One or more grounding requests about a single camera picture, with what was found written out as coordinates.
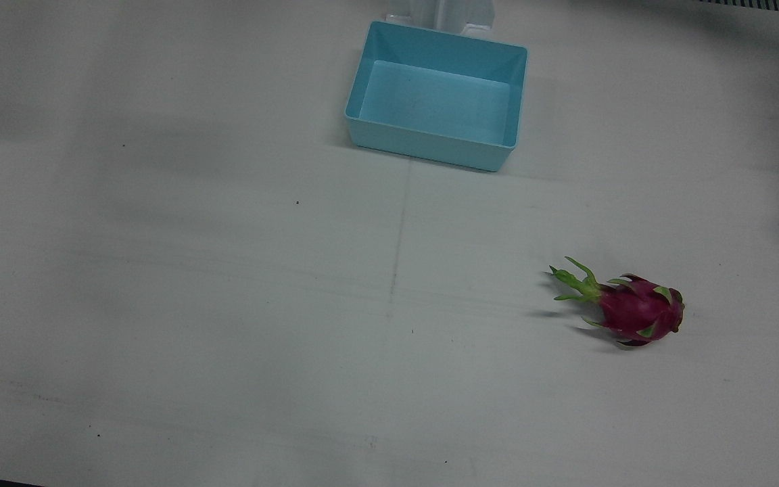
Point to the light blue plastic bin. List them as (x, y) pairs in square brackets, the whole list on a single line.
[(430, 101)]

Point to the magenta dragon fruit toy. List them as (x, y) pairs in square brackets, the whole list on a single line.
[(636, 311)]

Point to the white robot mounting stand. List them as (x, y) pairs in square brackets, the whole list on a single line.
[(454, 13)]

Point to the dark ribbed vent grate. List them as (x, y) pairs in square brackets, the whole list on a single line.
[(768, 5)]

